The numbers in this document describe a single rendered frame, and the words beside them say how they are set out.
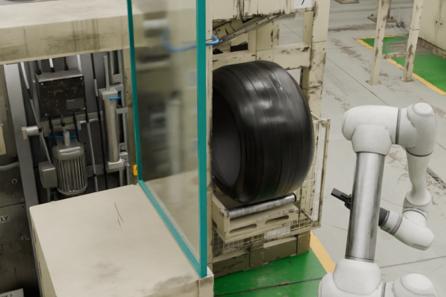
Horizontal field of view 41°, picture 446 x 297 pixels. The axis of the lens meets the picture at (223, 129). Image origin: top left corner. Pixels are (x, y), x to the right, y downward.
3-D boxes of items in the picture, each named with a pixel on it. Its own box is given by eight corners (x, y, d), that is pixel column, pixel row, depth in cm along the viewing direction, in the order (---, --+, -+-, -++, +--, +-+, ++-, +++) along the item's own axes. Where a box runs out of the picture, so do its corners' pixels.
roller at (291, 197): (222, 207, 250) (220, 214, 253) (225, 216, 247) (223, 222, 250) (293, 189, 263) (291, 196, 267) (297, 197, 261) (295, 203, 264)
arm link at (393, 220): (388, 238, 245) (375, 231, 246) (394, 221, 251) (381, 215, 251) (398, 229, 238) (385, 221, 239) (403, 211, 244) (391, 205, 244)
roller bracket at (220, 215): (223, 233, 247) (223, 213, 242) (188, 188, 279) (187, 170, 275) (230, 231, 248) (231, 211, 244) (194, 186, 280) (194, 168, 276)
